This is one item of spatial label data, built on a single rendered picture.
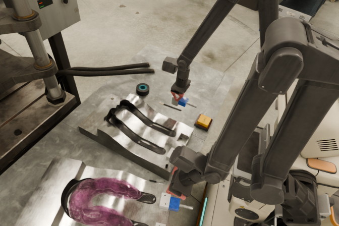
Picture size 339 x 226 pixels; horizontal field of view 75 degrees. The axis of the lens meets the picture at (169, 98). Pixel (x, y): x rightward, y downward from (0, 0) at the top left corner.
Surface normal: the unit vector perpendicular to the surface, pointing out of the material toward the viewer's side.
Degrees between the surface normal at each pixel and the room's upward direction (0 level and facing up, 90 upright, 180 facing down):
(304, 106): 91
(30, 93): 0
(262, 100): 93
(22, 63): 0
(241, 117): 90
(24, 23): 90
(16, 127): 0
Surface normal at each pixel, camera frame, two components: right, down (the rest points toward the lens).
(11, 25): 0.43, 0.69
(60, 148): 0.11, -0.68
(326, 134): -0.32, 0.67
